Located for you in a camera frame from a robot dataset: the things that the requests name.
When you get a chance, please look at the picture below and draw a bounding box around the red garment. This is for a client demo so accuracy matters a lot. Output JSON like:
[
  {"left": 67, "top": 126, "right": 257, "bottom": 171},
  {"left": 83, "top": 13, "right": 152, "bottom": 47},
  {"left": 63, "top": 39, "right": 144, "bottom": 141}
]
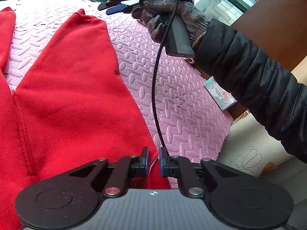
[{"left": 1, "top": 9, "right": 170, "bottom": 229}]

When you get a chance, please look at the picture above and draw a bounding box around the black jacket right forearm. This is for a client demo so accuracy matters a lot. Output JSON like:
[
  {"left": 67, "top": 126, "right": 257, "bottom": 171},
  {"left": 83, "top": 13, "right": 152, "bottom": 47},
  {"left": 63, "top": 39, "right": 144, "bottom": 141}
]
[{"left": 195, "top": 19, "right": 306, "bottom": 163}]

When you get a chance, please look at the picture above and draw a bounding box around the black cable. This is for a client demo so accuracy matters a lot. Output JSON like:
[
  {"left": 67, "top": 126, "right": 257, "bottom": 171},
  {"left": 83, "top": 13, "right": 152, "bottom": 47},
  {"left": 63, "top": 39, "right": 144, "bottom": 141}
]
[{"left": 151, "top": 0, "right": 181, "bottom": 155}]

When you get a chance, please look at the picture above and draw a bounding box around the small white printed box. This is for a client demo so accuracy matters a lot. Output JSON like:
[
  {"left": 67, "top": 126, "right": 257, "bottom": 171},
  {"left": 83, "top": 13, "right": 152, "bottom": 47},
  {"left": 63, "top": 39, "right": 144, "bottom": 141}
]
[{"left": 204, "top": 76, "right": 237, "bottom": 111}]

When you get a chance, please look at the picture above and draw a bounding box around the grey knit gloved right hand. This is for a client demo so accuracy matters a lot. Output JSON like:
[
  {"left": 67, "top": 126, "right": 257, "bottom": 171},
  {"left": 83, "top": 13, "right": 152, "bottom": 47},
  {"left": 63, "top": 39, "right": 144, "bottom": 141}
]
[{"left": 132, "top": 0, "right": 211, "bottom": 50}]

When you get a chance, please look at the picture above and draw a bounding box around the pink foam puzzle mat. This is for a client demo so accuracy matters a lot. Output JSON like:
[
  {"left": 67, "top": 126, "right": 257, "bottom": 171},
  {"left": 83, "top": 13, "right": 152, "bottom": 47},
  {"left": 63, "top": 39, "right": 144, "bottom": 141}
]
[{"left": 0, "top": 0, "right": 234, "bottom": 189}]

